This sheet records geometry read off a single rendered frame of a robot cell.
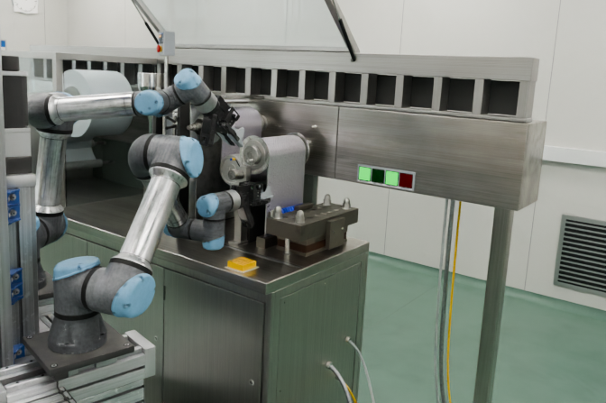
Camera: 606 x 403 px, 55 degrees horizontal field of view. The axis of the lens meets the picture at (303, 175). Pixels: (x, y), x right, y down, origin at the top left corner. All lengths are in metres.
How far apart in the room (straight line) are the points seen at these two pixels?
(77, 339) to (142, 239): 0.30
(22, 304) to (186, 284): 0.61
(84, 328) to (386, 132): 1.27
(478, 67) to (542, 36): 2.38
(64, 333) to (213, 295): 0.61
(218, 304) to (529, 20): 3.18
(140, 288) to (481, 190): 1.20
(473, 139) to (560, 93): 2.35
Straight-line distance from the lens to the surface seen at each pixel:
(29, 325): 1.88
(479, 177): 2.12
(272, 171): 2.20
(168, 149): 1.68
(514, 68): 2.07
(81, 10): 7.91
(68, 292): 1.62
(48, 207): 2.17
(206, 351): 2.21
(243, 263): 1.98
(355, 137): 2.32
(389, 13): 4.92
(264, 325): 1.98
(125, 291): 1.52
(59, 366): 1.63
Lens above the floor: 1.57
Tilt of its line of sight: 10 degrees down
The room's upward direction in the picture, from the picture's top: 3 degrees clockwise
